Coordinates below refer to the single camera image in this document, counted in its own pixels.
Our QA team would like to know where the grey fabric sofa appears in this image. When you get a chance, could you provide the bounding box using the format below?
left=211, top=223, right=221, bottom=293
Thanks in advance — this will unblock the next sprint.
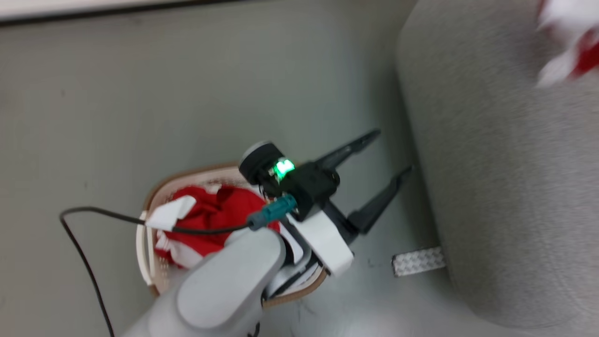
left=395, top=0, right=599, bottom=329

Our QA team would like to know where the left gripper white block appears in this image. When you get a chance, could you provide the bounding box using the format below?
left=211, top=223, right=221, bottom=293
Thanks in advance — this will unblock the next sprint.
left=285, top=130, right=414, bottom=278

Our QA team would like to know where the black cable with teal plug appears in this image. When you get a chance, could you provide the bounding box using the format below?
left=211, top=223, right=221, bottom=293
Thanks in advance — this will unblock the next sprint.
left=59, top=196, right=298, bottom=337

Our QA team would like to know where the white wall baseboard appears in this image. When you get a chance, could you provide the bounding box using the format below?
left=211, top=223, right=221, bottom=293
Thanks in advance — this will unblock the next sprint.
left=0, top=0, right=244, bottom=26

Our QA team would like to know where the beige woven laundry basket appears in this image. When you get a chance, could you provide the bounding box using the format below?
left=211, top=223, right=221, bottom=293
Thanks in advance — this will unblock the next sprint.
left=136, top=161, right=328, bottom=310

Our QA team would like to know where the red and white garment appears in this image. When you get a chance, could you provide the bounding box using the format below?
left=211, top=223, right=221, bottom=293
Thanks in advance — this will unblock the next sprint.
left=146, top=184, right=282, bottom=270
left=533, top=0, right=599, bottom=89

